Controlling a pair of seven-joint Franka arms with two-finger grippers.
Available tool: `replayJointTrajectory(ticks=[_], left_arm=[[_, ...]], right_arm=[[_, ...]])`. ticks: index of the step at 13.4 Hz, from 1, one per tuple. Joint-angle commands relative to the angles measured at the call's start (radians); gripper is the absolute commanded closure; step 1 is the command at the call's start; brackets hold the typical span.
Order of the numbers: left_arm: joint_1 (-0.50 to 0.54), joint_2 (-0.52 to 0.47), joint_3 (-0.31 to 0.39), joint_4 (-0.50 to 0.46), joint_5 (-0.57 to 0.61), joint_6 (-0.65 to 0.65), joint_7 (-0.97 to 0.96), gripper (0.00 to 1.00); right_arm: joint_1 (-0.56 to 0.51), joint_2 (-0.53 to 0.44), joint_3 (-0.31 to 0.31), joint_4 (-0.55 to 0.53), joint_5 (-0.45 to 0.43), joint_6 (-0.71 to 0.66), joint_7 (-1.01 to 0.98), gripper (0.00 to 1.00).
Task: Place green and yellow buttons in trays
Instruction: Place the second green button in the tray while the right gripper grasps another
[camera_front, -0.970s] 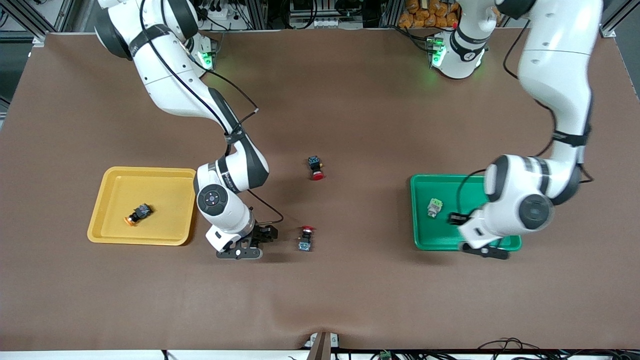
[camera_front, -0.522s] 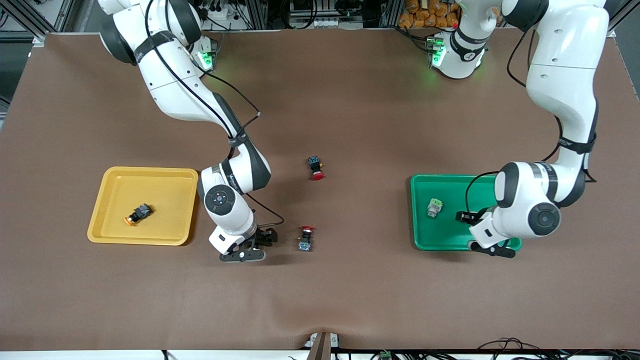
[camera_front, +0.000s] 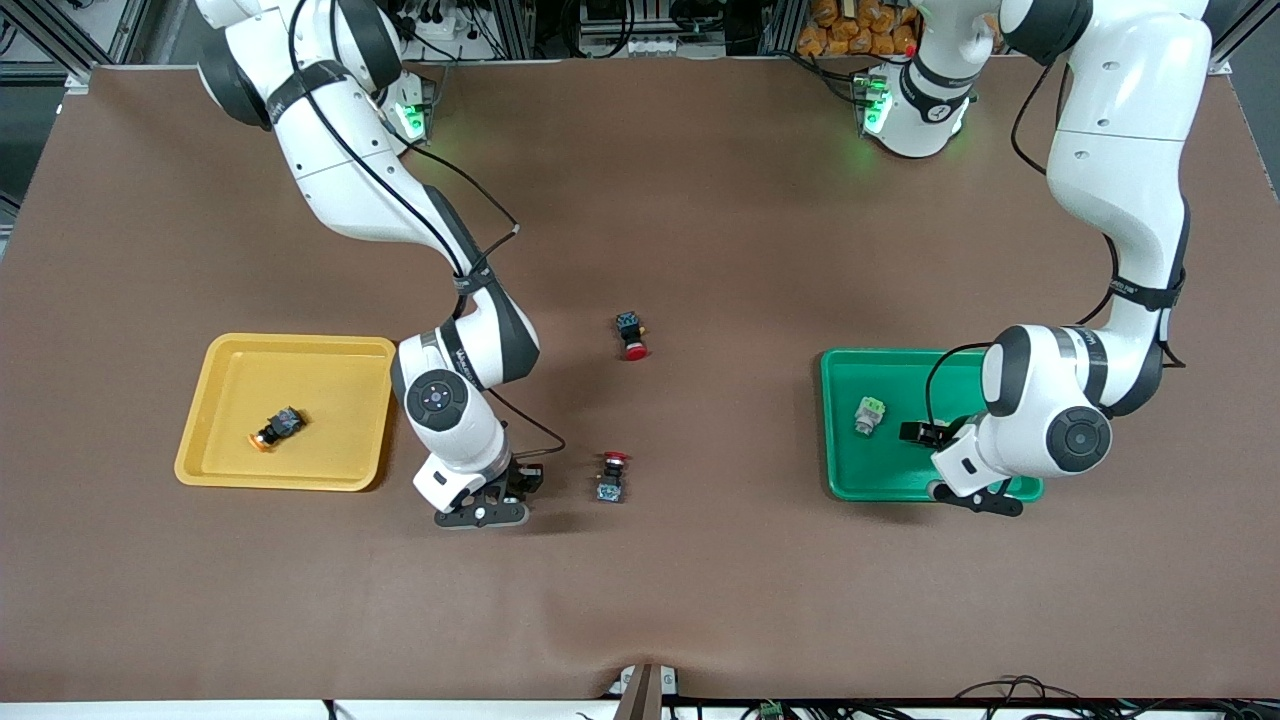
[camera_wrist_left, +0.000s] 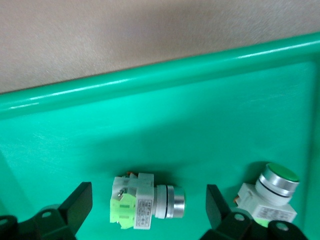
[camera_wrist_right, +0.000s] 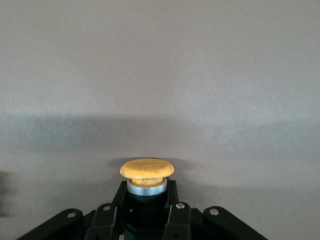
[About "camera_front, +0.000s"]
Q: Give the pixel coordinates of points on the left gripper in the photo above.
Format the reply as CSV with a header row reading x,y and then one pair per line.
x,y
927,433

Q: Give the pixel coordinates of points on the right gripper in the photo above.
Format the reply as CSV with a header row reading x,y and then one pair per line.
x,y
517,475

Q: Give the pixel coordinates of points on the green push button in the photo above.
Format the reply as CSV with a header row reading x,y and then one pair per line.
x,y
868,415

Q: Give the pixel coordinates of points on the yellow-orange push button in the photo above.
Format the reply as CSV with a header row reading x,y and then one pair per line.
x,y
280,426

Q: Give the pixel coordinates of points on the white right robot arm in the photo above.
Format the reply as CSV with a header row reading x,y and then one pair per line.
x,y
350,170

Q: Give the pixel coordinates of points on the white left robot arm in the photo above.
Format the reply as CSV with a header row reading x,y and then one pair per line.
x,y
1120,150

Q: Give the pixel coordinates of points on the green plastic tray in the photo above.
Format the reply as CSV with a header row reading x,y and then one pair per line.
x,y
880,470

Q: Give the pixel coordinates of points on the red mushroom push button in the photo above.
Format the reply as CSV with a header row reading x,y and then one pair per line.
x,y
611,480
632,335

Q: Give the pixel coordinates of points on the yellow plastic tray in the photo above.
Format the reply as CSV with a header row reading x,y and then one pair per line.
x,y
320,380

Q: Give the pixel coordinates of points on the brown table mat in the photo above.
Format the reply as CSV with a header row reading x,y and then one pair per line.
x,y
700,200

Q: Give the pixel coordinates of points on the pile of orange packets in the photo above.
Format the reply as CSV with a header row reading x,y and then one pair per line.
x,y
850,30

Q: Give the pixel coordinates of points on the white power strip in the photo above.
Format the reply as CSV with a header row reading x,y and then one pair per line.
x,y
640,47

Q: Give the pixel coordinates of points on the power strip with black plugs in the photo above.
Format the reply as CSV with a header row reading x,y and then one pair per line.
x,y
435,25

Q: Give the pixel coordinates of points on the metal table edge bracket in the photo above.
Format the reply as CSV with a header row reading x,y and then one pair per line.
x,y
640,695

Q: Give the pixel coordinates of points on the aluminium frame post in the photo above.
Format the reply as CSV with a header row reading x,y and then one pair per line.
x,y
780,25
515,25

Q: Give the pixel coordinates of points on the aluminium frame rail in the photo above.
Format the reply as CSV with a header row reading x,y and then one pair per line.
x,y
30,70
1225,40

